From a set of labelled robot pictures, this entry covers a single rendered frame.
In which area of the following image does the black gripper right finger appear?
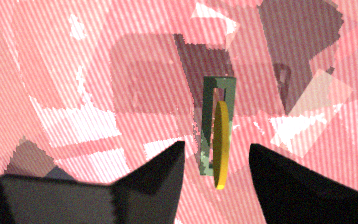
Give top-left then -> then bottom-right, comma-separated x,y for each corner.
248,142 -> 358,224

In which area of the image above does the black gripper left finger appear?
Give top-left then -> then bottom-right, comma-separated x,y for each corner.
0,140 -> 185,224

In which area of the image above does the dark grey box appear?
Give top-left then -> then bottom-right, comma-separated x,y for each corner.
44,165 -> 75,180

